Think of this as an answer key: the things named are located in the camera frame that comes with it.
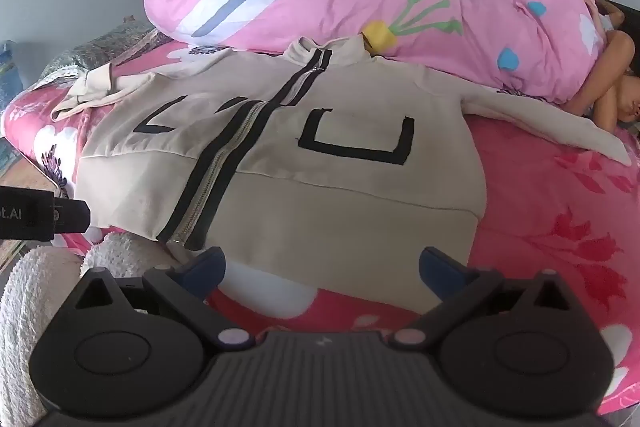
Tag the grey lace-edged cloth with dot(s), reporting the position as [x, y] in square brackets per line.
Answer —
[100, 46]

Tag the beige zip jacket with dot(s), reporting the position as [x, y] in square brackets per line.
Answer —
[350, 187]

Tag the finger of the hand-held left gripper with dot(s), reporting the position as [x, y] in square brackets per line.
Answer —
[75, 216]

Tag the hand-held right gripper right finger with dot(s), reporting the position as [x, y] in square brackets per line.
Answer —
[442, 274]

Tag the pink floral bed sheet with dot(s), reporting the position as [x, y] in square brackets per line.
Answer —
[550, 232]

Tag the blue patterned cloth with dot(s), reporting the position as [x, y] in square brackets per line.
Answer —
[9, 72]

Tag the white fluffy towel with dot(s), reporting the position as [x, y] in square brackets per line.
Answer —
[30, 307]

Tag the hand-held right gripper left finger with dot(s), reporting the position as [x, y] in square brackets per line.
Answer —
[202, 274]

